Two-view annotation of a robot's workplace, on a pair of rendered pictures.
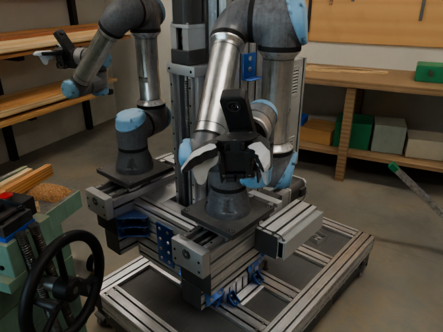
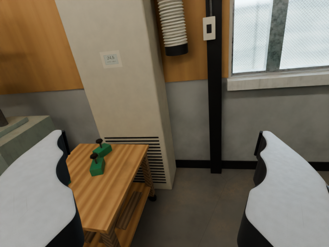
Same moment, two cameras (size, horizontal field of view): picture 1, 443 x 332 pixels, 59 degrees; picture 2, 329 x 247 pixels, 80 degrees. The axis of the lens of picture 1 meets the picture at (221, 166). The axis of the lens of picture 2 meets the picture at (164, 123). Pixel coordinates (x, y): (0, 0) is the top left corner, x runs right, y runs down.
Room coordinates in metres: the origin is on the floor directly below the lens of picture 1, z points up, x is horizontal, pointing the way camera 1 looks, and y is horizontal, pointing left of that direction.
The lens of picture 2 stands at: (0.64, -0.02, 1.30)
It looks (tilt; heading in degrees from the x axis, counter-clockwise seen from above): 28 degrees down; 169
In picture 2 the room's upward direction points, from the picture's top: 9 degrees counter-clockwise
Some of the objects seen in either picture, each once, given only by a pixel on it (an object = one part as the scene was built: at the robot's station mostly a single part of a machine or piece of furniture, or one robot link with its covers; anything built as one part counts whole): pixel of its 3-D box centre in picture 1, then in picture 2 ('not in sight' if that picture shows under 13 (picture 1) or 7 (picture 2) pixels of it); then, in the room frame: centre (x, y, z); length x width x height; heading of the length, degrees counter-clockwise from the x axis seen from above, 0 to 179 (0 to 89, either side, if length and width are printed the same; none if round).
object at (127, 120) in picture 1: (132, 128); not in sight; (1.44, 0.35, 0.98); 0.13 x 0.12 x 0.14; 153
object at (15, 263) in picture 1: (11, 240); not in sight; (0.80, 0.52, 0.91); 0.15 x 0.14 x 0.09; 161
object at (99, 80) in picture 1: (96, 82); not in sight; (1.66, 0.54, 1.12); 0.11 x 0.08 x 0.11; 153
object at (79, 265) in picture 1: (80, 276); not in sight; (1.06, 0.48, 0.58); 0.12 x 0.08 x 0.08; 71
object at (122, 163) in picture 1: (134, 156); not in sight; (1.44, 0.35, 0.87); 0.15 x 0.15 x 0.10
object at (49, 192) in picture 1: (47, 190); not in sight; (1.06, 0.54, 0.91); 0.12 x 0.09 x 0.03; 71
